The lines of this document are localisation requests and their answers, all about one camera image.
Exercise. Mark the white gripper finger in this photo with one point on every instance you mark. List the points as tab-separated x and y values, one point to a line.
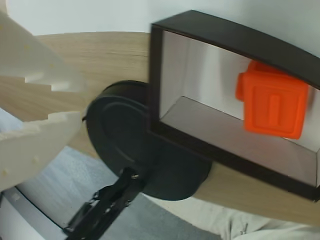
37	145
37	60

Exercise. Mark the orange cube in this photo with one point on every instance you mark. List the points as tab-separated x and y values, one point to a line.
272	107

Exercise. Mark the brown box white inside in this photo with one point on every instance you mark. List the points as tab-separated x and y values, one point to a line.
200	45

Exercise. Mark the white panel with black edge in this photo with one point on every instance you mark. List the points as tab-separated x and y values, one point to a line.
15	220

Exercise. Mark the large black round stand base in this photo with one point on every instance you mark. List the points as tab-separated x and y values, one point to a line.
120	125

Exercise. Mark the person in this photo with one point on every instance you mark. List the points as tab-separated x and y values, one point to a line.
275	230

